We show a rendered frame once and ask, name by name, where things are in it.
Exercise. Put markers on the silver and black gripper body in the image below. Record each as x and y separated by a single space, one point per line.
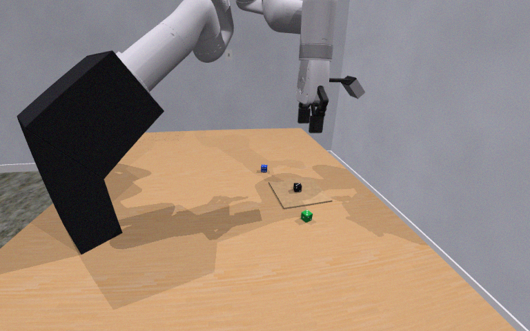
313 72

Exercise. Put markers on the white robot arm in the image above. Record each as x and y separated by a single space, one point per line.
194 26

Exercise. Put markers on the green die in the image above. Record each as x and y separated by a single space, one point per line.
306 216

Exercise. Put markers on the tan textured square mat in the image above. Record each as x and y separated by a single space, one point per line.
311 193

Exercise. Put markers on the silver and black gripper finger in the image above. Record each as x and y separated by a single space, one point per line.
317 118
304 113

